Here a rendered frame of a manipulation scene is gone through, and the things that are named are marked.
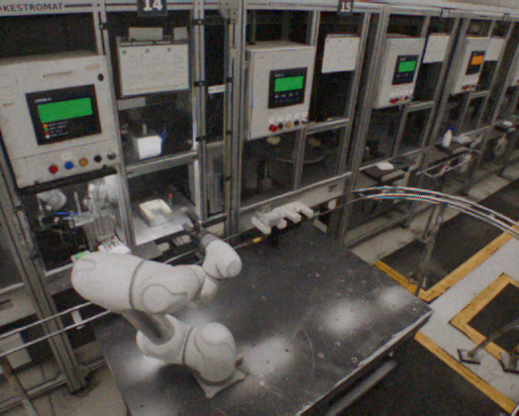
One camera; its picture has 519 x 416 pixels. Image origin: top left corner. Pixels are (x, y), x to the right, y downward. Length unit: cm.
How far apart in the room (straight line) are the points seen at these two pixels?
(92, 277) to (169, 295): 21
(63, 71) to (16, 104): 21
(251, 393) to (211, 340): 32
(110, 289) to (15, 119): 83
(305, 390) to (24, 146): 147
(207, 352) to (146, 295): 60
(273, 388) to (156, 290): 89
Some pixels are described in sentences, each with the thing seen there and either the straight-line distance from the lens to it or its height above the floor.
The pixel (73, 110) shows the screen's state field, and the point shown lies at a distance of 158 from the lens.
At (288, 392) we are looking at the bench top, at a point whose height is 68.
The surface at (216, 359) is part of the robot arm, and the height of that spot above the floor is 89.
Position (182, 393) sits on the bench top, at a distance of 165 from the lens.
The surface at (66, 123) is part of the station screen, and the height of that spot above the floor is 160.
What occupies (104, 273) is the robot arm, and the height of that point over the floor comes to 145.
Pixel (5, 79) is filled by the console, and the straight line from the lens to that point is 155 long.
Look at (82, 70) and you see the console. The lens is 158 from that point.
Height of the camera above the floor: 209
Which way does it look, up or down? 32 degrees down
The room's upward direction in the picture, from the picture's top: 3 degrees clockwise
